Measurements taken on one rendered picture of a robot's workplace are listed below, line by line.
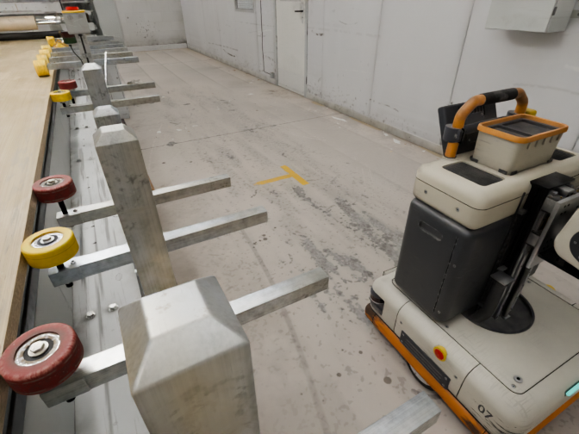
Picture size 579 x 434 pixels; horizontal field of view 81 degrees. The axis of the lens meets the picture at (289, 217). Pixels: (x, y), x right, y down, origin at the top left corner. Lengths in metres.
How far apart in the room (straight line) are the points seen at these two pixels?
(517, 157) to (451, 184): 0.19
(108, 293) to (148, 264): 0.62
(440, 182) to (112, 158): 0.93
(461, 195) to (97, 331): 0.99
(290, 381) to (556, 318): 0.99
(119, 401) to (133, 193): 0.52
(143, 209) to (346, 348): 1.31
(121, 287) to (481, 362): 1.09
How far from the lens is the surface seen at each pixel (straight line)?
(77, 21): 1.54
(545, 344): 1.47
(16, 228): 0.81
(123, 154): 0.34
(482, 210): 1.06
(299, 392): 1.45
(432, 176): 1.12
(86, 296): 1.03
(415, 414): 0.51
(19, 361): 0.53
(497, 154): 1.18
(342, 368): 1.51
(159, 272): 0.40
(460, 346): 1.33
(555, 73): 2.95
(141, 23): 11.07
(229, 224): 0.76
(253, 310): 0.57
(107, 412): 0.80
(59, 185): 0.92
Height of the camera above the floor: 1.26
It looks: 33 degrees down
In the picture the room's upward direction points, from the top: 1 degrees counter-clockwise
